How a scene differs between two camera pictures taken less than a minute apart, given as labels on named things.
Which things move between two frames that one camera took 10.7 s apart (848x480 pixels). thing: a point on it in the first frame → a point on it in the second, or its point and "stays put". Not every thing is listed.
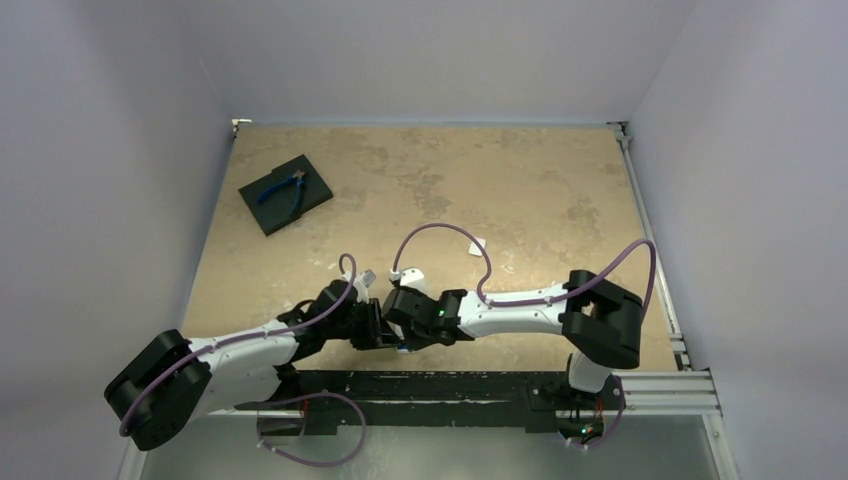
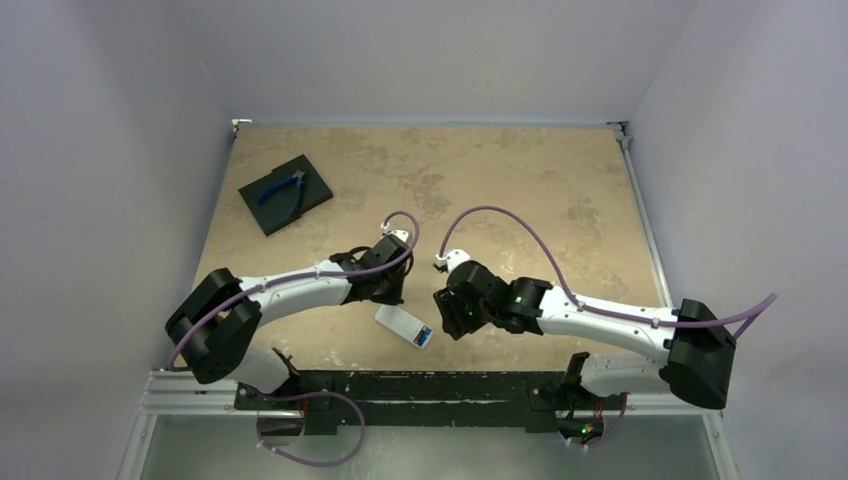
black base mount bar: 377,396 stays put
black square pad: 273,212 stays put
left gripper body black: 364,331 → 390,288
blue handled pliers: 296,176 stays put
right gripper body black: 394,310 → 452,312
